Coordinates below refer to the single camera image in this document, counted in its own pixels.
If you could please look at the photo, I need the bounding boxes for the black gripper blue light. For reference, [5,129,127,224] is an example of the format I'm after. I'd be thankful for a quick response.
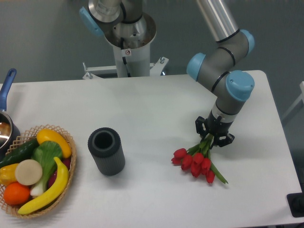
[195,116,235,148]

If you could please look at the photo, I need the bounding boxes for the red tulip bouquet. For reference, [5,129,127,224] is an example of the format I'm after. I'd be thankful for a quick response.
[171,135,228,184]

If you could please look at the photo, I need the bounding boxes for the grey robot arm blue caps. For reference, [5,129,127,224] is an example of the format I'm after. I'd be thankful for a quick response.
[187,0,255,147]

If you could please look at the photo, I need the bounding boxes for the white furniture at right edge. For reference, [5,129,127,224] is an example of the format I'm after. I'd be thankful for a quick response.
[282,81,304,125]

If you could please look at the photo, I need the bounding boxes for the dark grey ribbed vase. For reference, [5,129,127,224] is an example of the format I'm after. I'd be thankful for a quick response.
[87,127,125,176]

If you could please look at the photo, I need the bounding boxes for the black device at table edge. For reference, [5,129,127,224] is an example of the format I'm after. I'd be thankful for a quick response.
[286,192,304,218]

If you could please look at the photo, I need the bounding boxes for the dark red vegetable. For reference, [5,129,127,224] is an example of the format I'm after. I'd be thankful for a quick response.
[47,157,71,189]

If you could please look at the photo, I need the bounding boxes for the yellow banana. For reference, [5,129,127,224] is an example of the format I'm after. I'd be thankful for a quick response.
[18,157,69,215]

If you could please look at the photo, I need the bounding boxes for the green bok choy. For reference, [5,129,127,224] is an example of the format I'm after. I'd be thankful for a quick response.
[30,141,62,198]

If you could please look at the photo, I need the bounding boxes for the yellow lemon squash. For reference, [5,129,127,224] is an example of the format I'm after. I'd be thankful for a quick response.
[36,128,72,159]

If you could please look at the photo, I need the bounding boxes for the beige round disc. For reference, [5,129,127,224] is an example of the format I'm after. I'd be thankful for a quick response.
[15,159,42,186]

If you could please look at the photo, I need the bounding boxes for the green cucumber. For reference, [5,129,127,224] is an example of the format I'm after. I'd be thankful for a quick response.
[0,138,39,168]

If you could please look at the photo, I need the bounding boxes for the orange fruit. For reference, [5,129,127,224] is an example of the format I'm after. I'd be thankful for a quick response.
[3,182,30,206]

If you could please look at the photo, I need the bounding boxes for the yellow bell pepper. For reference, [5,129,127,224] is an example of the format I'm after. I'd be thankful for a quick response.
[0,163,18,186]

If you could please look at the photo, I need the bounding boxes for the woven wicker basket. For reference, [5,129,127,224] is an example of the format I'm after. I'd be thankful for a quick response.
[0,124,76,219]

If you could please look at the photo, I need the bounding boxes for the white metal mounting frame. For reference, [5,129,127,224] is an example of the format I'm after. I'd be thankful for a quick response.
[82,57,169,79]

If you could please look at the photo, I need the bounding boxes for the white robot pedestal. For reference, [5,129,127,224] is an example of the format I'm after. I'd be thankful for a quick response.
[105,33,156,78]

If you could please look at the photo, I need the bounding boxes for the blue handled saucepan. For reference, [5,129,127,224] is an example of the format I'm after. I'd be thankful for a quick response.
[0,68,20,161]

